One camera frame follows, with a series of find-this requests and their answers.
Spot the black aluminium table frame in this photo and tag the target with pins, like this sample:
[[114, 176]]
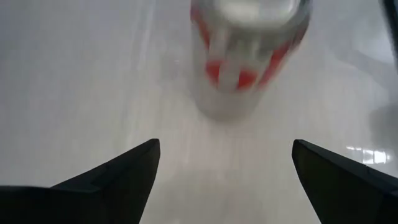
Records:
[[392, 18]]

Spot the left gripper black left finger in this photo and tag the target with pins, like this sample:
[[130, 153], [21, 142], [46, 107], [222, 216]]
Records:
[[109, 193]]

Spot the silver Diet Coke can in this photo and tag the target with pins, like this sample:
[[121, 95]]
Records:
[[242, 46]]

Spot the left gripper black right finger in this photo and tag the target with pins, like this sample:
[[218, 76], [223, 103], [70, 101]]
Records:
[[348, 193]]

